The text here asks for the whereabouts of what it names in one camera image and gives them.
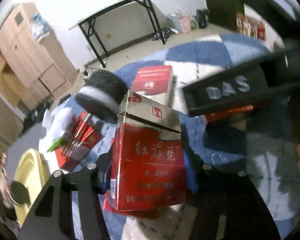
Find red silver cigarette box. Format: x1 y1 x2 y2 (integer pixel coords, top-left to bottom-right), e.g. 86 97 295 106
109 91 187 211

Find red box under cap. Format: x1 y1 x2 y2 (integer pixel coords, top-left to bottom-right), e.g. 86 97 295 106
55 112 101 172

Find blue white checkered blanket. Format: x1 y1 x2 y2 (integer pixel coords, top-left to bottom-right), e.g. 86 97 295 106
38 33 300 240

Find snack boxes by door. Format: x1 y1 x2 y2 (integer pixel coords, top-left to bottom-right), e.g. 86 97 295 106
236 12 266 41

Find yellow plastic tray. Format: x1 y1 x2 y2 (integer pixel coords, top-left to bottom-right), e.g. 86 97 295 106
13 148 50 225

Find red flat box top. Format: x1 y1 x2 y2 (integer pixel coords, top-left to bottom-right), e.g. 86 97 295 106
130 65 175 106

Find black round cap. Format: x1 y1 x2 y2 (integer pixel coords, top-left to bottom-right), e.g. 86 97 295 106
10 181 30 206

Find dark brown door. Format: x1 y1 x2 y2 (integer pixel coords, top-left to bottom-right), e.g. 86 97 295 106
206 0 244 32

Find wooden cabinet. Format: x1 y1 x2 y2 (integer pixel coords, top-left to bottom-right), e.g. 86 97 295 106
0 3 78 109

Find pink bag on floor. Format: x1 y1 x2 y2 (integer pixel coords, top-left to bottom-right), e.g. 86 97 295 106
179 15 192 34

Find black folding table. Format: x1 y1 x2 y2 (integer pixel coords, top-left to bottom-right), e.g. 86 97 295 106
69 0 167 67

